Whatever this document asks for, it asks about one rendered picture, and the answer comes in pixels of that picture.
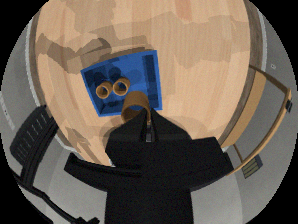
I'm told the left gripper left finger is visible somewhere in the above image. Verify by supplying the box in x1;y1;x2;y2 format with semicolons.
108;108;146;141

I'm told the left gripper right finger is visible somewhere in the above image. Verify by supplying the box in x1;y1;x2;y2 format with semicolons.
150;108;190;141

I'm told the bronze bushing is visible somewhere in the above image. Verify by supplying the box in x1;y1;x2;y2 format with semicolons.
121;91;150;124
96;80;113;99
113;77;130;96

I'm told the blue open tray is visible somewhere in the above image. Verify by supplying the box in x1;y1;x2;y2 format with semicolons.
80;49;162;117

